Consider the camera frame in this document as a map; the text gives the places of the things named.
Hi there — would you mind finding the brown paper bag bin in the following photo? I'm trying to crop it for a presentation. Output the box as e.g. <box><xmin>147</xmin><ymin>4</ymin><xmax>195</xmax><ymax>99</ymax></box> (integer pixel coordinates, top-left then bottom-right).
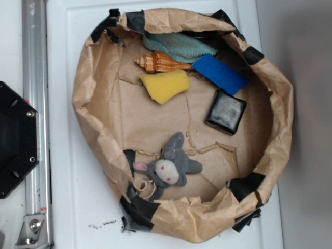
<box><xmin>72</xmin><ymin>8</ymin><xmax>294</xmax><ymax>243</ymax></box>

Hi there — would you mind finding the yellow sponge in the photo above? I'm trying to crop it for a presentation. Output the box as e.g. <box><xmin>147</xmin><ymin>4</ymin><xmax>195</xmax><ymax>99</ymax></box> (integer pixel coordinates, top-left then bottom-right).
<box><xmin>140</xmin><ymin>70</ymin><xmax>191</xmax><ymax>105</ymax></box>

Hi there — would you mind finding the gray plush donkey toy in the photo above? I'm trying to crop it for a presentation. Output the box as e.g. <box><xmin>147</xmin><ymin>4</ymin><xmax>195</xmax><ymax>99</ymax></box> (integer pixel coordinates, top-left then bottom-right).
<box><xmin>133</xmin><ymin>132</ymin><xmax>203</xmax><ymax>201</ymax></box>

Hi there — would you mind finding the black square block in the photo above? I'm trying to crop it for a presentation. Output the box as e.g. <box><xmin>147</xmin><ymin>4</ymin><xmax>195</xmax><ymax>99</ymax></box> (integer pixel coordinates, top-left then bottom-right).
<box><xmin>204</xmin><ymin>89</ymin><xmax>247</xmax><ymax>135</ymax></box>

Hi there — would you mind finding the brown striped seashell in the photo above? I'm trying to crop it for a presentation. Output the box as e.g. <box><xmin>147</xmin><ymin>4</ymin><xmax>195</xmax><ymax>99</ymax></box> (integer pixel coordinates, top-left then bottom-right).
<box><xmin>135</xmin><ymin>50</ymin><xmax>192</xmax><ymax>74</ymax></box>

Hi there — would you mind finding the blue sponge block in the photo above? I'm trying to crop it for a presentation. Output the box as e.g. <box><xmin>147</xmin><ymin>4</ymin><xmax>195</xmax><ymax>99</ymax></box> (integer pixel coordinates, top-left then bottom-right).
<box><xmin>192</xmin><ymin>54</ymin><xmax>249</xmax><ymax>95</ymax></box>

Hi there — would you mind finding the teal cloth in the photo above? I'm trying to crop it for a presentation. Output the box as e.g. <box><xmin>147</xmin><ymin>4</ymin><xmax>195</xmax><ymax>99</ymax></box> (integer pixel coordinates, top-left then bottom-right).
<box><xmin>142</xmin><ymin>32</ymin><xmax>217</xmax><ymax>63</ymax></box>

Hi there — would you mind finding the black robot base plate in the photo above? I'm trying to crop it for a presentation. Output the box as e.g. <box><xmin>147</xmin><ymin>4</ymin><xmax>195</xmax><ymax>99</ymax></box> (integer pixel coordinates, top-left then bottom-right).
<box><xmin>1</xmin><ymin>81</ymin><xmax>39</xmax><ymax>199</ymax></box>

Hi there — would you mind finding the aluminium extrusion rail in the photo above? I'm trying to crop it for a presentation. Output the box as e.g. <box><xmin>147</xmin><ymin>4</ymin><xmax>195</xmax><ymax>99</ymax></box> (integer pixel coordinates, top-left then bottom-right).
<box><xmin>21</xmin><ymin>1</ymin><xmax>54</xmax><ymax>248</ymax></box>

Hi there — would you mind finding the metal corner bracket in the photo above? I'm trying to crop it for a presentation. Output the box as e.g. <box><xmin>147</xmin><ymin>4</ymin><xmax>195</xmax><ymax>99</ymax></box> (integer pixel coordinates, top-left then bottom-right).
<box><xmin>15</xmin><ymin>214</ymin><xmax>48</xmax><ymax>248</ymax></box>

